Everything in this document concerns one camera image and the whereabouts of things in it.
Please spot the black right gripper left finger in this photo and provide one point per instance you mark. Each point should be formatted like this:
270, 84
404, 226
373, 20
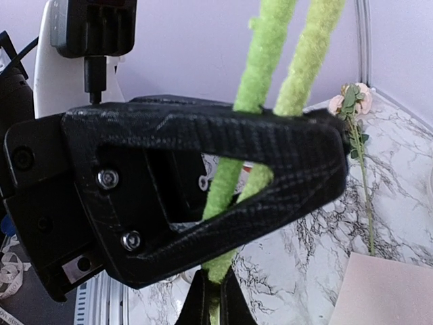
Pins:
195, 310

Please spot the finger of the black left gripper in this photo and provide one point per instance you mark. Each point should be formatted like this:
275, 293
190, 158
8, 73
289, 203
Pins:
306, 157

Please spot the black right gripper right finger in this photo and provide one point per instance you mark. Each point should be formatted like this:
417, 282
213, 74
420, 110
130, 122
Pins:
233, 307

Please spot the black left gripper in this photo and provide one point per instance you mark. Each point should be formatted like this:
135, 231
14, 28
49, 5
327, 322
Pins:
118, 213

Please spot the pink wrapping paper sheet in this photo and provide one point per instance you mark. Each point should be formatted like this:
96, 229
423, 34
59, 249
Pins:
379, 291

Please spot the small pink blossom stem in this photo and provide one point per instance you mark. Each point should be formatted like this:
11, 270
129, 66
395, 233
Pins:
353, 101

